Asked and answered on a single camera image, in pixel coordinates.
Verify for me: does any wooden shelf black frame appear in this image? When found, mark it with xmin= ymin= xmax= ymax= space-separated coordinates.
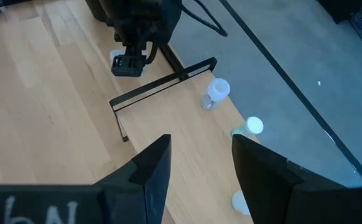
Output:
xmin=108 ymin=57 xmax=261 ymax=224

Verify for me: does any black floor object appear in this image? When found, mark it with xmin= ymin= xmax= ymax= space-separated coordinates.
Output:
xmin=317 ymin=0 xmax=362 ymax=24

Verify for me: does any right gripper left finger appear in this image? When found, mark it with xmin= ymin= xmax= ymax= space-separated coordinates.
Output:
xmin=92 ymin=134 xmax=172 ymax=224

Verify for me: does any green medicine bottle white cap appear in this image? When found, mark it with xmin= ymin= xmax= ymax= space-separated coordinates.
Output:
xmin=230 ymin=116 xmax=264 ymax=138

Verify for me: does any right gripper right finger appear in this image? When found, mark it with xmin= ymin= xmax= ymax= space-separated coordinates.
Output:
xmin=232 ymin=134 xmax=346 ymax=224

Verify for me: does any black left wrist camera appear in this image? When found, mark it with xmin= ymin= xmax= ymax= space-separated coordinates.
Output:
xmin=111 ymin=54 xmax=147 ymax=78

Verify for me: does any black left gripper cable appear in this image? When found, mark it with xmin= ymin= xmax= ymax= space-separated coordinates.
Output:
xmin=176 ymin=0 xmax=228 ymax=37

